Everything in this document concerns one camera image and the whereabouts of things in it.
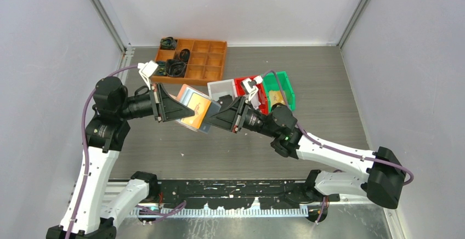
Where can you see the green plastic bin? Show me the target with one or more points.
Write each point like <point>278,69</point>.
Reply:
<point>282,81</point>

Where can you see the orange compartment tray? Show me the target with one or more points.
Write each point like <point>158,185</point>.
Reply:
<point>190,61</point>

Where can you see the pink leather card holder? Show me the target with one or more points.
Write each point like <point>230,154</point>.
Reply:
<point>183,95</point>

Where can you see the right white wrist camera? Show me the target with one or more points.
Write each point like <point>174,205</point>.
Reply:
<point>250,87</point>

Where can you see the orange credit card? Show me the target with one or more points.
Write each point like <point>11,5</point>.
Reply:
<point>199,104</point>

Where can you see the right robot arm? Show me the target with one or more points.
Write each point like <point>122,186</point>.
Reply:
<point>377,175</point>

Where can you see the white plastic bin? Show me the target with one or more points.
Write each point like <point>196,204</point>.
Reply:
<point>222,88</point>

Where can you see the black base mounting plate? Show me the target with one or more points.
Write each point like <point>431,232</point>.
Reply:
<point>232,194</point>

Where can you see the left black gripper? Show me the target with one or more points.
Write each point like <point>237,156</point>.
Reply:
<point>169,109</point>

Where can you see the red plastic bin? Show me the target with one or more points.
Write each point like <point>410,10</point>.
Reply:
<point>261,95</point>

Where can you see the yellow packet in green bin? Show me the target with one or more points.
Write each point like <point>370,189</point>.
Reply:
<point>276,96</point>

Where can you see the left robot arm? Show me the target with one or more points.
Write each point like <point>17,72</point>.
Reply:
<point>103,138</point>

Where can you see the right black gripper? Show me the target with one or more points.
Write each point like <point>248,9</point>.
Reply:
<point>232,117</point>

